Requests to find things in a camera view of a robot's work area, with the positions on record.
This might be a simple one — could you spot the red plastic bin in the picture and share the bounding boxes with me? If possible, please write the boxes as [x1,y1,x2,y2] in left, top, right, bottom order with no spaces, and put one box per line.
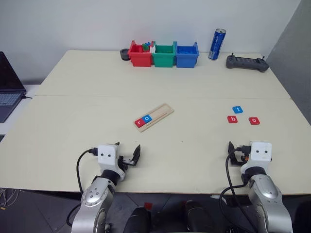
[127,40,155,67]

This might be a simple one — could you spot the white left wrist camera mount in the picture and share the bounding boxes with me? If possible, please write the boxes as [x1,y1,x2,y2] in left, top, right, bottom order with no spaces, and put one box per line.
[97,144,120,171]

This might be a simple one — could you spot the blue plastic bin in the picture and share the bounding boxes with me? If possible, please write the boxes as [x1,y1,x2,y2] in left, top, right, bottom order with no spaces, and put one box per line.
[174,41,200,69]

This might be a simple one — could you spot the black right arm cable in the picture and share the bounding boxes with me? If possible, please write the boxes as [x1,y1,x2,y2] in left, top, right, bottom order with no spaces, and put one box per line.
[219,145,256,233]

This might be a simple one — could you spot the black round holder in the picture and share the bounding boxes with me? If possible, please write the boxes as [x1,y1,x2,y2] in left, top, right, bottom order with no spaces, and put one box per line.
[119,48,131,62]

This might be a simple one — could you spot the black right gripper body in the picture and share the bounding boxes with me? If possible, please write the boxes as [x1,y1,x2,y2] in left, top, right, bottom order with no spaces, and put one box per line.
[229,145,252,166]

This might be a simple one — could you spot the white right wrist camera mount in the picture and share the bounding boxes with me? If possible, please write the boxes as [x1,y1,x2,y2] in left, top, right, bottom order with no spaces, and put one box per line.
[243,141,273,173]

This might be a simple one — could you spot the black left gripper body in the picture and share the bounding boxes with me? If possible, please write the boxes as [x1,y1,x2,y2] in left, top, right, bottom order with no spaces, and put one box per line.
[118,156,137,171]

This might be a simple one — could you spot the blue drink can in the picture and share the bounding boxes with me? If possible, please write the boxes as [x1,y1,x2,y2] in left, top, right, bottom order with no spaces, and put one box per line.
[207,28,227,61]

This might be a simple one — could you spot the grey remote controller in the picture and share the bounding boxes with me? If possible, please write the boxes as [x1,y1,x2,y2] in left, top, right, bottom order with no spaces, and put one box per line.
[225,53,270,73]

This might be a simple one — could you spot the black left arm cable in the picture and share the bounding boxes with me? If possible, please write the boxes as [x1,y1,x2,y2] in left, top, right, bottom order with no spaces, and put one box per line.
[76,148,99,194]

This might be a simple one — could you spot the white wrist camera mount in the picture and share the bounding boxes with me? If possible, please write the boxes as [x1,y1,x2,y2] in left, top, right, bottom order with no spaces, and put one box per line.
[97,144,120,171]
[243,141,273,173]

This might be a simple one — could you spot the green plastic bin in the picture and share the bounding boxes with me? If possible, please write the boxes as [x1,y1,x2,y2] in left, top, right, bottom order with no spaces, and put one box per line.
[151,41,177,68]

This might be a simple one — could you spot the dark laptop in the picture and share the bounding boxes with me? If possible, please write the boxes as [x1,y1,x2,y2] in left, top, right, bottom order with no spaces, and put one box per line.
[0,51,28,123]

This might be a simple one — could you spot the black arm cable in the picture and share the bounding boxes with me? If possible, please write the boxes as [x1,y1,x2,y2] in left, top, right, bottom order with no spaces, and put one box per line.
[219,145,256,233]
[76,148,99,194]

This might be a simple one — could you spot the wooden letter tray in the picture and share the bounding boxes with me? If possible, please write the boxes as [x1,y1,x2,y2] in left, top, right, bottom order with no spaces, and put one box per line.
[134,103,175,133]

